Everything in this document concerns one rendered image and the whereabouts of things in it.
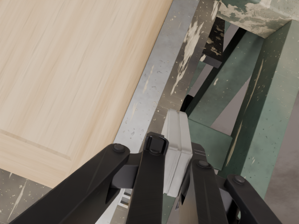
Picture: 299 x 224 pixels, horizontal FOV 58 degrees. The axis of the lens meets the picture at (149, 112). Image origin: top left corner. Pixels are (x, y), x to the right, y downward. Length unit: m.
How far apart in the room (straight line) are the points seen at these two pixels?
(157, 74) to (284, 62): 0.26
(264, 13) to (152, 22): 0.24
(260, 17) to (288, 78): 0.15
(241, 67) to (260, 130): 0.33
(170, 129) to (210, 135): 0.44
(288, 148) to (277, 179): 0.41
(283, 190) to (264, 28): 2.19
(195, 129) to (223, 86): 0.32
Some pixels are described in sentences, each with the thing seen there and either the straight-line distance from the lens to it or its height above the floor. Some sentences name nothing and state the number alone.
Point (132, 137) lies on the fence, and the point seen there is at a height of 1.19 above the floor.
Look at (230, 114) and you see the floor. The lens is 2.03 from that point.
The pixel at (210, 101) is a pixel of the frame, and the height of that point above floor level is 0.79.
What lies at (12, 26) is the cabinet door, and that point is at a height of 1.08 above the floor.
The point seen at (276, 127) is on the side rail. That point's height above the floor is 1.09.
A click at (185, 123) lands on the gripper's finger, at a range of 0.19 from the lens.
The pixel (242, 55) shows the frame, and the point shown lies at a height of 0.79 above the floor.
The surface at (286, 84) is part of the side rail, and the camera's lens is 0.60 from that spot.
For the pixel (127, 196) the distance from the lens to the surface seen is 0.51.
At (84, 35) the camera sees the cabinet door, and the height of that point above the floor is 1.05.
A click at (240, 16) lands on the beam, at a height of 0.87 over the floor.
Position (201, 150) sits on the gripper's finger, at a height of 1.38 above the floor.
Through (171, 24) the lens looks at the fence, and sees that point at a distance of 0.56.
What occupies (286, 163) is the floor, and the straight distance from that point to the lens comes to 2.45.
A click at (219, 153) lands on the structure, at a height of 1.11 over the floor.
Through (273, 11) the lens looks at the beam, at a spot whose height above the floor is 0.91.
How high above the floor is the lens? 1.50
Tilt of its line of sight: 45 degrees down
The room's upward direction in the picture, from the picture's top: 161 degrees counter-clockwise
